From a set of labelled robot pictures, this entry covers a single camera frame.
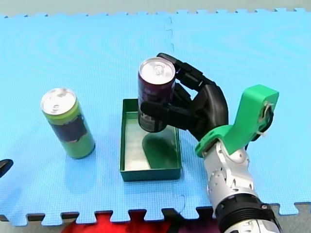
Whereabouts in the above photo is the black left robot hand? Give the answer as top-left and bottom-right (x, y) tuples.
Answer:
(0, 159), (14, 178)

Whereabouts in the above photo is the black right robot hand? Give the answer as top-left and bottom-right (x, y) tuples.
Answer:
(140, 52), (229, 142)

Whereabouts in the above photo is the dark purple drink can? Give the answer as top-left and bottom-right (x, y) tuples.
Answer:
(138, 57), (176, 133)

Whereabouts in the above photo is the green drink can dark band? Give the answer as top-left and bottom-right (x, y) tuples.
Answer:
(40, 87), (96, 160)

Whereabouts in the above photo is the shallow green tray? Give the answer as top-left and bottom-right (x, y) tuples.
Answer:
(119, 98), (183, 183)

